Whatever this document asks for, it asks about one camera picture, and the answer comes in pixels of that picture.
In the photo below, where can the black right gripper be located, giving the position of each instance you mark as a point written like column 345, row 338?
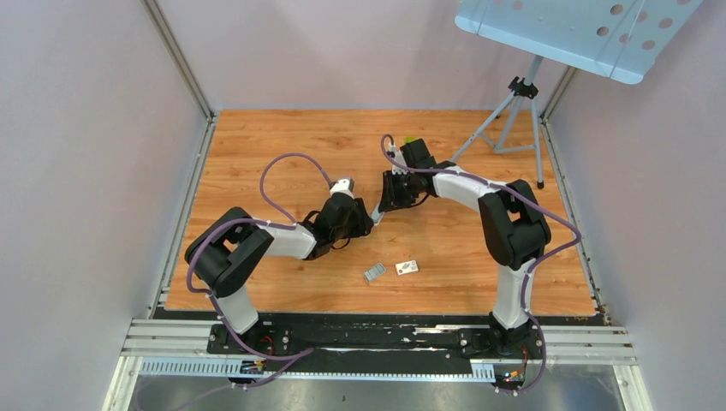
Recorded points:
column 390, row 199

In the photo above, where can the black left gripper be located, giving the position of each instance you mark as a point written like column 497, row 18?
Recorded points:
column 362, row 222

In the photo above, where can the white staple box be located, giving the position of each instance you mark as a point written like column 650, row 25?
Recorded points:
column 407, row 267

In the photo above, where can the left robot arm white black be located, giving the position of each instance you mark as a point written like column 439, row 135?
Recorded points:
column 225, row 256

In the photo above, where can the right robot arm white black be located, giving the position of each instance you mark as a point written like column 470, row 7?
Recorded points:
column 515, row 229

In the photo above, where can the grey tripod stand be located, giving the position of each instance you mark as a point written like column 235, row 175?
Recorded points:
column 520, row 90

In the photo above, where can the light blue perforated tray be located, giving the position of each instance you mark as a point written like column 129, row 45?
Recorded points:
column 616, row 39

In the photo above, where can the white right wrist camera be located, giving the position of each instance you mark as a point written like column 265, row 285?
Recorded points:
column 394, row 154

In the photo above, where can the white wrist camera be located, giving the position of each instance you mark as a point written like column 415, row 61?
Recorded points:
column 343, row 185
column 394, row 154

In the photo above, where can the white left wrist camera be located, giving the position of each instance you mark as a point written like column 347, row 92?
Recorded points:
column 343, row 185

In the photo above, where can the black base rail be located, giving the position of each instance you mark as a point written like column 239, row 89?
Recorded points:
column 349, row 349

